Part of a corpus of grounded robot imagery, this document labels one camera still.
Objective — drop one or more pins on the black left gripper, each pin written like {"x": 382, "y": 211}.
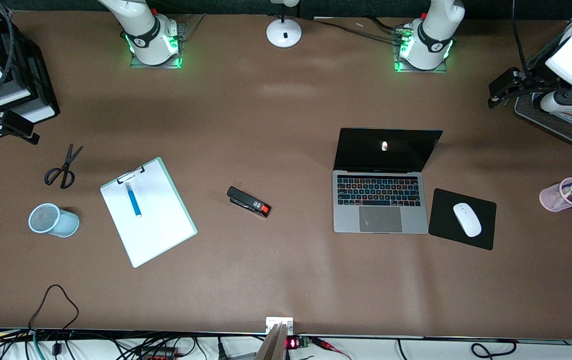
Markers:
{"x": 530, "y": 86}

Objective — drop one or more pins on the blue marker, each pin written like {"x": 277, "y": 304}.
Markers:
{"x": 133, "y": 200}

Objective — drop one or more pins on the silver laptop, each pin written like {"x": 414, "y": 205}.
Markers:
{"x": 381, "y": 205}

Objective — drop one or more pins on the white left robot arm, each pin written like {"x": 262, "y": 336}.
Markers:
{"x": 431, "y": 30}

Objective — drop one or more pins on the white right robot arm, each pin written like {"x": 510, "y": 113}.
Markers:
{"x": 146, "y": 30}

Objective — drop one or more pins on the black stacked paper tray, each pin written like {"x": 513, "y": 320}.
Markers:
{"x": 36, "y": 80}

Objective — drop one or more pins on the grey mesh desk tray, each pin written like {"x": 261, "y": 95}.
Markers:
{"x": 561, "y": 127}

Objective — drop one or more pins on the blue mesh pen cup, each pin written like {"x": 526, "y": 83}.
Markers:
{"x": 63, "y": 223}

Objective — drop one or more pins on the pink mesh pen cup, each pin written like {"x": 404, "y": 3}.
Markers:
{"x": 551, "y": 197}

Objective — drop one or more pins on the white computer mouse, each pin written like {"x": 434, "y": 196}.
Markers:
{"x": 467, "y": 220}

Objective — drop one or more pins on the black mouse pad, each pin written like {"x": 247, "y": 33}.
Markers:
{"x": 443, "y": 220}

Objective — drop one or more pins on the mint clipboard with white paper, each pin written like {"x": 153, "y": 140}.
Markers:
{"x": 156, "y": 225}

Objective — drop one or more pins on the white lamp base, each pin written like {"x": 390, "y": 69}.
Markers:
{"x": 284, "y": 34}

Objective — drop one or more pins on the black stapler with red tip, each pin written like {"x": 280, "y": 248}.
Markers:
{"x": 246, "y": 201}

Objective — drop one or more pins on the orange black connector block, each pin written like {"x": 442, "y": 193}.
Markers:
{"x": 163, "y": 354}

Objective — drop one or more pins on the red probe lead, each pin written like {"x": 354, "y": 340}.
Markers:
{"x": 328, "y": 345}

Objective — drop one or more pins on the red led display module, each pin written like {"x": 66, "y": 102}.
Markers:
{"x": 293, "y": 343}

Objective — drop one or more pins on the white mount block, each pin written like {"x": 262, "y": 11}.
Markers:
{"x": 279, "y": 321}

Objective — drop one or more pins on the grey camera mount beam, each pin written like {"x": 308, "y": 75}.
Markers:
{"x": 273, "y": 345}

